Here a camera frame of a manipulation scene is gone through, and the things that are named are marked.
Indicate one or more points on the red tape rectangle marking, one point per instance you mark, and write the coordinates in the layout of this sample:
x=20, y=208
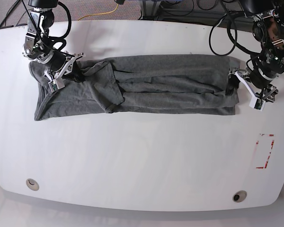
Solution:
x=263, y=149

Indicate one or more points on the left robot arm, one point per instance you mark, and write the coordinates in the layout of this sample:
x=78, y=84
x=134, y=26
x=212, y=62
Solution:
x=268, y=22

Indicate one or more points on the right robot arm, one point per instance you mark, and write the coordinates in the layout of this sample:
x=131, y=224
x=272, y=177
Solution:
x=39, y=46

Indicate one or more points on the left table cable grommet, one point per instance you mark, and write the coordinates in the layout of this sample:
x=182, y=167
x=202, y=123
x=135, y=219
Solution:
x=32, y=184

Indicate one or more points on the right table cable grommet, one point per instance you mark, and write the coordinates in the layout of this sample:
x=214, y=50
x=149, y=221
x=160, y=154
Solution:
x=239, y=196

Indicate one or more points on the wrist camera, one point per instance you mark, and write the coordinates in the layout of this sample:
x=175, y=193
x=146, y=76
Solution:
x=56, y=84
x=257, y=104

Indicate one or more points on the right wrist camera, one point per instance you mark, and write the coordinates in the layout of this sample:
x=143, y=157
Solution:
x=56, y=84

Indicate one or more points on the table cable grommet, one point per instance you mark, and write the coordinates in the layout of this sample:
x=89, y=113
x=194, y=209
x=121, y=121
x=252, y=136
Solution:
x=32, y=184
x=239, y=196

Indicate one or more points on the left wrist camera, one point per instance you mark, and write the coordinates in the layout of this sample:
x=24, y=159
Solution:
x=257, y=104

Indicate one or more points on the aluminium frame stand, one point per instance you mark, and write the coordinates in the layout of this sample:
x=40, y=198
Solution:
x=149, y=9

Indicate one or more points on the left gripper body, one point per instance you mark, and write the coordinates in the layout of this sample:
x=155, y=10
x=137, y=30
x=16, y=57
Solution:
x=256, y=77

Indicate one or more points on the grey t-shirt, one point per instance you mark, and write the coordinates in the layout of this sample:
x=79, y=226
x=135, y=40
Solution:
x=158, y=84

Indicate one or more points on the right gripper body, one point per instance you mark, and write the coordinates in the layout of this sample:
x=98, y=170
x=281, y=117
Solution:
x=58, y=65

